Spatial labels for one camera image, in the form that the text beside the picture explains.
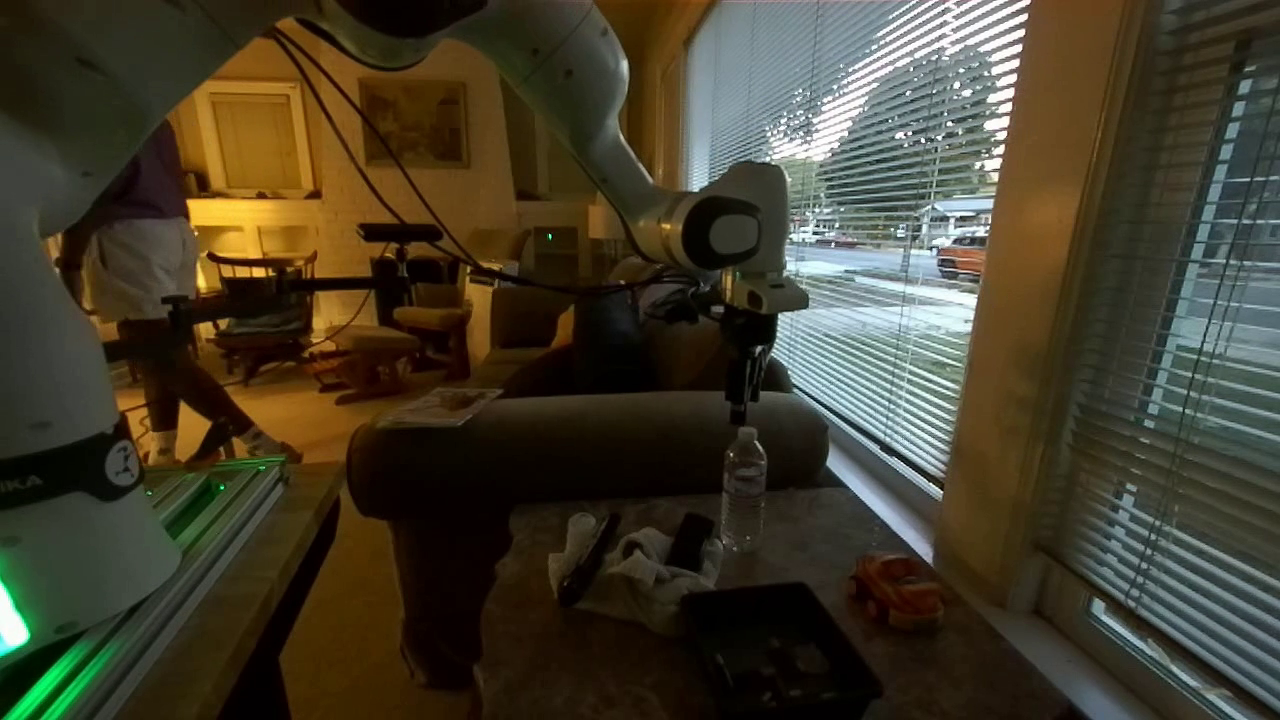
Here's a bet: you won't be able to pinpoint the person in purple shirt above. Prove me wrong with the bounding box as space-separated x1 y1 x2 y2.
62 125 295 461

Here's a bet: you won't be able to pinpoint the white window blinds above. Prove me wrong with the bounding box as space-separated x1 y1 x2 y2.
683 0 1033 481

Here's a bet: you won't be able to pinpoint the black plastic tray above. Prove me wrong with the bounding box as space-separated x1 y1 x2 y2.
681 584 885 720

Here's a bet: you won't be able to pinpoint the long black remote control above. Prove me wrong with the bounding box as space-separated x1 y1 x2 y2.
556 514 620 610

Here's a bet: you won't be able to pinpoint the white crumpled cloth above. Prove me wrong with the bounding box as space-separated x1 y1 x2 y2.
548 525 717 631

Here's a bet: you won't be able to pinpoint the magazine on sofa arm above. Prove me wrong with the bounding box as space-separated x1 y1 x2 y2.
381 387 499 429

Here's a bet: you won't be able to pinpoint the wooden rocking chair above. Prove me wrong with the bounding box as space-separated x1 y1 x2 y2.
207 253 315 382

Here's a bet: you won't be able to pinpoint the grey sofa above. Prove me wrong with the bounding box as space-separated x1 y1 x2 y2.
344 279 831 697

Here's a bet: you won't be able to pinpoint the wide black remote control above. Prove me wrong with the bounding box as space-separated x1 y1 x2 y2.
667 514 713 574

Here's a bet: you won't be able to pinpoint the clear plastic bottle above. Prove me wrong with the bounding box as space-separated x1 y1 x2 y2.
721 424 768 552

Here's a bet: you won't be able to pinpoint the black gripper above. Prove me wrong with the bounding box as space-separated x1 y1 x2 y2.
721 307 778 407

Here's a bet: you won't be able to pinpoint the orange toy car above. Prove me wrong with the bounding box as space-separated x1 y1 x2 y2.
853 555 944 631

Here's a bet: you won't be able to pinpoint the framed wall picture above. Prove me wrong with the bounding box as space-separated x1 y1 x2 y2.
362 78 473 169

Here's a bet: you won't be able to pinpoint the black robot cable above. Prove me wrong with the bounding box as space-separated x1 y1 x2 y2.
265 24 673 300

